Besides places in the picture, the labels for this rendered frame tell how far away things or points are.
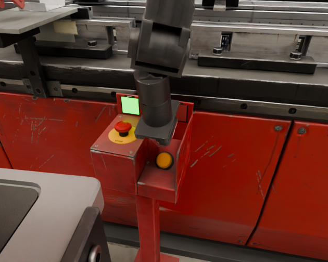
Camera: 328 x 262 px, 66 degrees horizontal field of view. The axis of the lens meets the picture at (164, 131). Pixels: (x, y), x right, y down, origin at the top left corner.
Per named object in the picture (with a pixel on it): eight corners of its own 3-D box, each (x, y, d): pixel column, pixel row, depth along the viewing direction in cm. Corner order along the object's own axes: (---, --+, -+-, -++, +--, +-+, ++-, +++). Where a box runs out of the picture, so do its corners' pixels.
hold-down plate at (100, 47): (15, 53, 79) (12, 43, 77) (26, 48, 83) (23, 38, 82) (106, 60, 74) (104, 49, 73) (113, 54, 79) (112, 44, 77)
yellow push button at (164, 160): (155, 168, 62) (154, 166, 60) (159, 153, 64) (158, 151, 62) (171, 170, 62) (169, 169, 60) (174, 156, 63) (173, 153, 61)
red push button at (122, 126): (112, 140, 59) (111, 127, 57) (120, 130, 62) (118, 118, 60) (128, 143, 58) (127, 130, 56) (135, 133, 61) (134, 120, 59)
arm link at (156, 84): (130, 79, 39) (167, 77, 38) (135, 53, 43) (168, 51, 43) (137, 110, 44) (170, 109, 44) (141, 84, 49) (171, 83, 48)
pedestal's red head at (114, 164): (97, 186, 62) (84, 126, 52) (123, 147, 75) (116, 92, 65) (176, 204, 58) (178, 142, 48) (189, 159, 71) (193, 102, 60)
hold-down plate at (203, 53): (197, 66, 70) (198, 55, 68) (199, 59, 74) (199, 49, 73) (314, 74, 65) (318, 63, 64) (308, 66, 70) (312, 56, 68)
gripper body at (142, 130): (180, 106, 53) (178, 78, 47) (167, 145, 47) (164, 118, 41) (150, 103, 54) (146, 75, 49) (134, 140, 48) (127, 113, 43)
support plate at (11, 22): (-53, 30, 57) (-55, 25, 56) (23, 9, 78) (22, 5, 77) (20, 34, 54) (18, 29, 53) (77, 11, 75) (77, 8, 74)
